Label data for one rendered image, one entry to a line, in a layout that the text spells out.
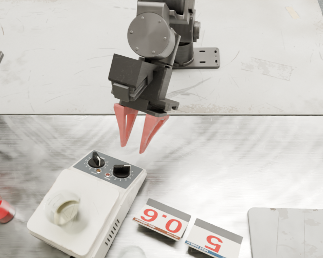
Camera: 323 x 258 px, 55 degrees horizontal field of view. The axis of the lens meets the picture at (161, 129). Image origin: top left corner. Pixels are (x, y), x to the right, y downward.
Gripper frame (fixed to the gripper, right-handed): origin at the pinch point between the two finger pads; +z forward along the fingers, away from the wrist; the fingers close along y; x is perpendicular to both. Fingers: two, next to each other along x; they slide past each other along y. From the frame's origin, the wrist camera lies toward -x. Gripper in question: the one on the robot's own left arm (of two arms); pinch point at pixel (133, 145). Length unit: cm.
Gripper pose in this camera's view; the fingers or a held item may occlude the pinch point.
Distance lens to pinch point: 53.4
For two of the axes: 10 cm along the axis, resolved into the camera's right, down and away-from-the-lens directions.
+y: 9.1, 3.1, -2.7
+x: 3.1, -1.0, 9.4
